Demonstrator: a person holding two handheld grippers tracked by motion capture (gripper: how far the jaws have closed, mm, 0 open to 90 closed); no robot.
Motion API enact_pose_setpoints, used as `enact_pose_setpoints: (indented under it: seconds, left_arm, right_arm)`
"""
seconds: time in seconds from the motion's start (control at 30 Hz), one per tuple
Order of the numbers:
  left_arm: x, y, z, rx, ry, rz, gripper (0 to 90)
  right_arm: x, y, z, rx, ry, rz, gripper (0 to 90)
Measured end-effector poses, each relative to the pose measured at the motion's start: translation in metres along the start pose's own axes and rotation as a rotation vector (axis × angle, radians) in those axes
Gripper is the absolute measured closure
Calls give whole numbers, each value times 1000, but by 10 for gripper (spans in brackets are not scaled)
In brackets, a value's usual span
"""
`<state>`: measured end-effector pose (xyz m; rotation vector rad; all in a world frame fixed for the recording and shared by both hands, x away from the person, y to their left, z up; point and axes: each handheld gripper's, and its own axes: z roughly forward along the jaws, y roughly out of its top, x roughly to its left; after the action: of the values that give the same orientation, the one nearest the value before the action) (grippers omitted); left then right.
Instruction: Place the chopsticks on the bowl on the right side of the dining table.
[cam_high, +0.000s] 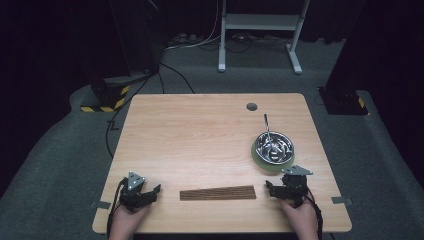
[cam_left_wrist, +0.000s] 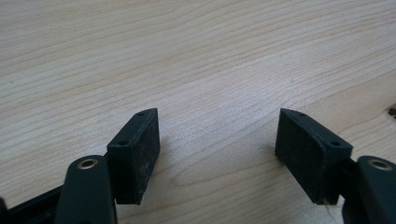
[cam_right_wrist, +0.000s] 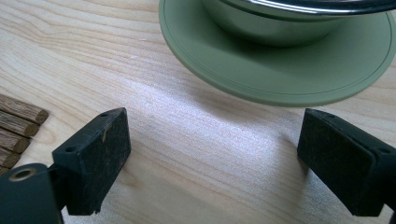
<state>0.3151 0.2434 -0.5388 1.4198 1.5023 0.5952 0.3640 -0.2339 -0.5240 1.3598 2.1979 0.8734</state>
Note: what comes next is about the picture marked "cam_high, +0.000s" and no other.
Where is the white metal stand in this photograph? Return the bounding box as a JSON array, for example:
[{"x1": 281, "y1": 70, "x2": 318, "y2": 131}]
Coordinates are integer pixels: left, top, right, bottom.
[{"x1": 217, "y1": 0, "x2": 311, "y2": 75}]

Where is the black stand with striped base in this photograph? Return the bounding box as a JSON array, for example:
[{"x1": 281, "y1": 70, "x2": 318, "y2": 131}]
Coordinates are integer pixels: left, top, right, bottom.
[
  {"x1": 80, "y1": 75, "x2": 132, "y2": 114},
  {"x1": 317, "y1": 86, "x2": 371, "y2": 117}
]

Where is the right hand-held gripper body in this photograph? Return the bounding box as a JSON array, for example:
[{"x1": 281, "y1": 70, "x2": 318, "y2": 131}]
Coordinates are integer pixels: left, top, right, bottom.
[{"x1": 279, "y1": 165, "x2": 314, "y2": 208}]

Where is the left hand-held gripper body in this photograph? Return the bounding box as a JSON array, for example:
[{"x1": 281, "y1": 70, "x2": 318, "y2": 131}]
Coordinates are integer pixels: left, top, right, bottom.
[{"x1": 118, "y1": 171, "x2": 158, "y2": 213}]

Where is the left hand-held gripper cable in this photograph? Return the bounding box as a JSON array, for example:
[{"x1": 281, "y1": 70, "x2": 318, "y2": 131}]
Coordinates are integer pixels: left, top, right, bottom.
[{"x1": 106, "y1": 177, "x2": 130, "y2": 238}]

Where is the steel bowl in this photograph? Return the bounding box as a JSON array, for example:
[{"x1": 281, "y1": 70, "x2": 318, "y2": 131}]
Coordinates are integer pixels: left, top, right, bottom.
[{"x1": 254, "y1": 131, "x2": 296, "y2": 166}]

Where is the green plate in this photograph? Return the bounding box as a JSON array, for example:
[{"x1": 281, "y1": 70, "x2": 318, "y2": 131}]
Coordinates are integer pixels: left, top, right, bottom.
[{"x1": 250, "y1": 136, "x2": 296, "y2": 174}]

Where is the hand-held gripper cable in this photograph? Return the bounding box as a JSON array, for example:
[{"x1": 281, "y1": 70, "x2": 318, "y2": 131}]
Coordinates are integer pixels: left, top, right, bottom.
[
  {"x1": 302, "y1": 194, "x2": 325, "y2": 240},
  {"x1": 106, "y1": 177, "x2": 130, "y2": 238}
]

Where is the person's right hand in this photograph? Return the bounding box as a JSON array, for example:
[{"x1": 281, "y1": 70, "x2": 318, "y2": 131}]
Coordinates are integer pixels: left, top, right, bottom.
[{"x1": 278, "y1": 196, "x2": 320, "y2": 240}]

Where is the black floor cable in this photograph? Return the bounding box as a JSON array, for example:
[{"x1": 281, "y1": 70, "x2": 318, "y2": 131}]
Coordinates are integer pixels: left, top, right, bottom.
[
  {"x1": 158, "y1": 61, "x2": 196, "y2": 95},
  {"x1": 105, "y1": 73, "x2": 153, "y2": 159}
]

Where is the person's left hand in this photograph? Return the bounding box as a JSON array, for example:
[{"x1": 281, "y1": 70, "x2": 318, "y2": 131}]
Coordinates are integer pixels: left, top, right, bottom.
[{"x1": 108, "y1": 203, "x2": 152, "y2": 240}]

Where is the grey tape piece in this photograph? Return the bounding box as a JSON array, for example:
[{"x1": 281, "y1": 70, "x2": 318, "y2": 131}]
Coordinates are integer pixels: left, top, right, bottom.
[
  {"x1": 330, "y1": 196, "x2": 354, "y2": 206},
  {"x1": 89, "y1": 200, "x2": 112, "y2": 210}
]

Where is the metal spoon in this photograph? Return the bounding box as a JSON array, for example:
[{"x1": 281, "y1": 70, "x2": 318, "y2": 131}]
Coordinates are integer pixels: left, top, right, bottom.
[{"x1": 263, "y1": 113, "x2": 278, "y2": 152}]

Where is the white cable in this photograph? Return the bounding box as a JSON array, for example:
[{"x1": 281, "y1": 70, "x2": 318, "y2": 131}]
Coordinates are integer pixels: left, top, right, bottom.
[{"x1": 164, "y1": 0, "x2": 223, "y2": 51}]

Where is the right hand-held gripper cable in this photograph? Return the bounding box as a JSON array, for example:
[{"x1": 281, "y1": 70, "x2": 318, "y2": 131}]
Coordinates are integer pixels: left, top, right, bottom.
[{"x1": 302, "y1": 194, "x2": 325, "y2": 240}]

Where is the power strip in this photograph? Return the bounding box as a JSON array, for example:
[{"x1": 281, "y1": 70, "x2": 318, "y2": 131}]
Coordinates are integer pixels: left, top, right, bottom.
[{"x1": 167, "y1": 32, "x2": 205, "y2": 47}]

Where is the row of brown chopsticks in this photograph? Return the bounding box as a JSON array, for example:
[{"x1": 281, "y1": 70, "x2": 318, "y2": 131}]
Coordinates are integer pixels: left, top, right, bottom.
[{"x1": 179, "y1": 185, "x2": 257, "y2": 202}]

